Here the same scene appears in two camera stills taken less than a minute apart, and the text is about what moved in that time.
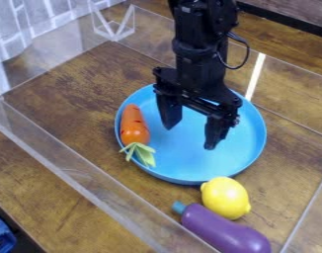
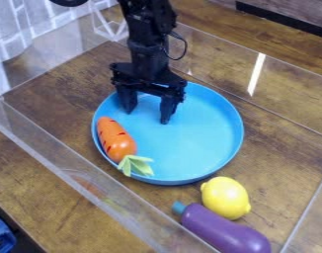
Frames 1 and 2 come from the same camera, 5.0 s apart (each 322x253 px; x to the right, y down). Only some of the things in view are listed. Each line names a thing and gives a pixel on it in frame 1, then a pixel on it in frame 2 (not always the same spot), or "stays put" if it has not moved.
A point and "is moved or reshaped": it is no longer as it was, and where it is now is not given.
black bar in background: x=282 y=19 stays put
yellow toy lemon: x=225 y=198 stays put
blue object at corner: x=4 y=239 stays put
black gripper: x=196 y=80 -> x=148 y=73
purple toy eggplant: x=220 y=235 stays put
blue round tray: x=181 y=159 is moved or reshaped
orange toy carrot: x=135 y=135 -> x=120 y=146
